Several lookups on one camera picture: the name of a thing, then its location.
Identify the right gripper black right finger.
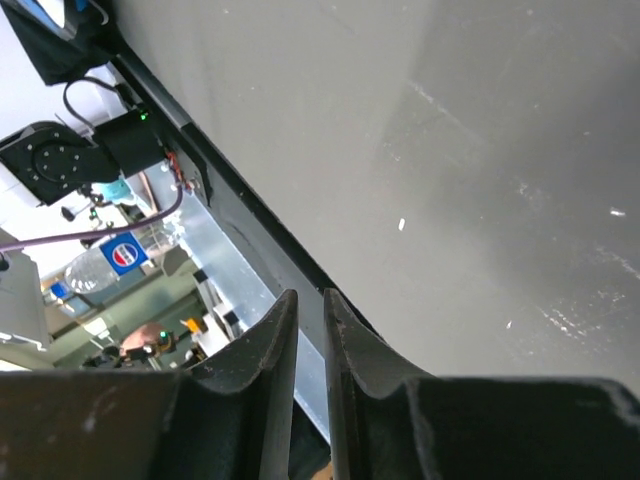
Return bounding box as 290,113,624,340
324,289,639,479

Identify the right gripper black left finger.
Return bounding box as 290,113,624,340
1,290,298,479

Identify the black t-shirt with flower print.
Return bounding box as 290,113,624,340
1,1,119,86

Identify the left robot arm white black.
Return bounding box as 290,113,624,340
1,111,165,206

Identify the clear Pepsi plastic bottle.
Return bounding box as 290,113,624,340
63,221,185,294

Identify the aluminium frame rail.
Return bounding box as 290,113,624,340
176,165,330,441

